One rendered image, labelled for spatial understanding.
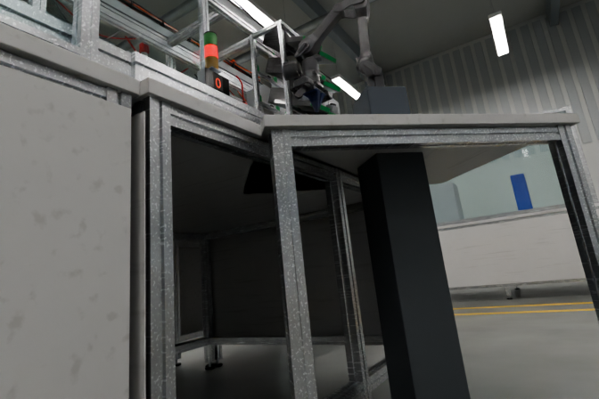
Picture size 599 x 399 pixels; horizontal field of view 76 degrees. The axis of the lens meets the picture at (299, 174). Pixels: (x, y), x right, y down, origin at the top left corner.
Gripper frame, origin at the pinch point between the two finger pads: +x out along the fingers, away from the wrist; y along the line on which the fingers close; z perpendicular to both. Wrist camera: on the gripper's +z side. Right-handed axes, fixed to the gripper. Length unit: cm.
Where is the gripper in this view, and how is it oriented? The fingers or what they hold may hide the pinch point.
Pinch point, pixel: (315, 102)
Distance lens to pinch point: 140.7
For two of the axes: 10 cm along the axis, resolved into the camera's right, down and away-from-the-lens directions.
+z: -8.4, 2.4, 4.9
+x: 1.3, 9.6, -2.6
